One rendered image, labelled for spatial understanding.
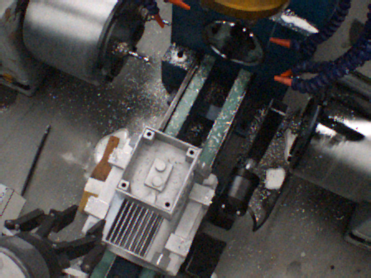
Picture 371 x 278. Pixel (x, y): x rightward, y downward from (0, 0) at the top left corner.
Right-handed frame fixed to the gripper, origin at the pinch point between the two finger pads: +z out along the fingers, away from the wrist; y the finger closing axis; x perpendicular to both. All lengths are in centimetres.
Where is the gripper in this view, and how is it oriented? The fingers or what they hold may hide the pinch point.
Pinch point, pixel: (80, 225)
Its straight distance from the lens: 74.5
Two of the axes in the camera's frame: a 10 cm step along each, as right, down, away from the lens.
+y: -9.1, -4.1, 1.2
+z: 1.7, -1.1, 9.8
